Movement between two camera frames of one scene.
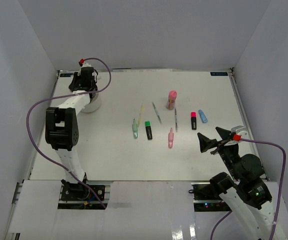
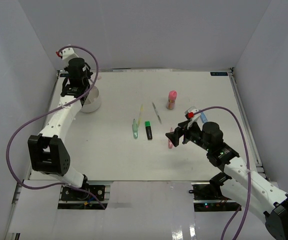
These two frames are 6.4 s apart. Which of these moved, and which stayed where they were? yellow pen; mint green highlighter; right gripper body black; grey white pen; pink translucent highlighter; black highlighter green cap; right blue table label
Moved: right gripper body black
Stayed: grey white pen; black highlighter green cap; pink translucent highlighter; yellow pen; right blue table label; mint green highlighter
